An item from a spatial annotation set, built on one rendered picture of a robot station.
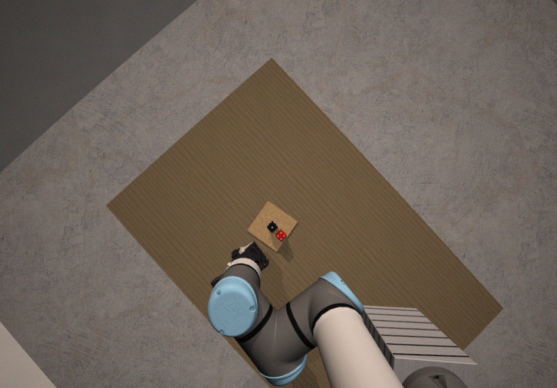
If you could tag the dark red die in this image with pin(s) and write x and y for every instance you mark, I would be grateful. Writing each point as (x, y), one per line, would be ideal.
(280, 235)

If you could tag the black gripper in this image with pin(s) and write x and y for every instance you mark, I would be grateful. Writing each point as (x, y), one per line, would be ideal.
(253, 252)

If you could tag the black die with white pips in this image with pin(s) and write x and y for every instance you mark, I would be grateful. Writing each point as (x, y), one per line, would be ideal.
(272, 226)

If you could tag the tan cork mat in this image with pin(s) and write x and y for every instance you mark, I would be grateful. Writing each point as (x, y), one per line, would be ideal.
(268, 214)

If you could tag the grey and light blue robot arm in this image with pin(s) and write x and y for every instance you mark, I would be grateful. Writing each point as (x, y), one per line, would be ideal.
(327, 314)

